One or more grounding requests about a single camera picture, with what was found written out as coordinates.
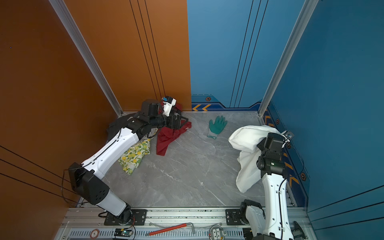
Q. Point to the green work glove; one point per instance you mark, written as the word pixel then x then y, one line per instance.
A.
pixel 216 126

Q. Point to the black digital caliper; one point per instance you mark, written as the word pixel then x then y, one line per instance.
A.
pixel 298 232

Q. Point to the right silver corner post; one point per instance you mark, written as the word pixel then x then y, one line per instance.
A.
pixel 295 36

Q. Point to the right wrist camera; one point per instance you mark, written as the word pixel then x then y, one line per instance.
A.
pixel 288 135

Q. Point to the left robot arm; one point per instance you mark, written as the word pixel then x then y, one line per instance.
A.
pixel 86 178

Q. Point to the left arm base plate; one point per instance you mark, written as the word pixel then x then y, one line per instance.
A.
pixel 135 217

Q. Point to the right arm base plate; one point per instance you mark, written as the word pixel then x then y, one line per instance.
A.
pixel 233 217

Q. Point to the red handled hex key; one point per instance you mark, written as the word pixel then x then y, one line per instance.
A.
pixel 168 229

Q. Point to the red white round sticker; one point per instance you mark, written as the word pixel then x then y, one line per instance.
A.
pixel 94 234

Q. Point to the green circuit board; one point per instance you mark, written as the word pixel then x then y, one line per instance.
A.
pixel 123 234

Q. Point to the dark red cloth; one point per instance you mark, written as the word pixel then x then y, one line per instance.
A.
pixel 166 136

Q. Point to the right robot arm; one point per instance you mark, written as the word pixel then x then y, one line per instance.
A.
pixel 272 223

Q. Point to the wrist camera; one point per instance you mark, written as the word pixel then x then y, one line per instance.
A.
pixel 168 103
pixel 288 135

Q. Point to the small white connector block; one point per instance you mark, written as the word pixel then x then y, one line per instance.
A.
pixel 216 232

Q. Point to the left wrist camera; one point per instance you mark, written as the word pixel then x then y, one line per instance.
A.
pixel 168 103

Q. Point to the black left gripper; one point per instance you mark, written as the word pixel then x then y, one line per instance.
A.
pixel 177 126

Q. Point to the white cloth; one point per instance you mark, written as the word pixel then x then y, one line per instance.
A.
pixel 246 139

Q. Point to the silver aluminium corner post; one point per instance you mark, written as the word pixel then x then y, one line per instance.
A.
pixel 75 34

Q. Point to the lemon print cloth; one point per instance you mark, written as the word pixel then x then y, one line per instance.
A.
pixel 132 158

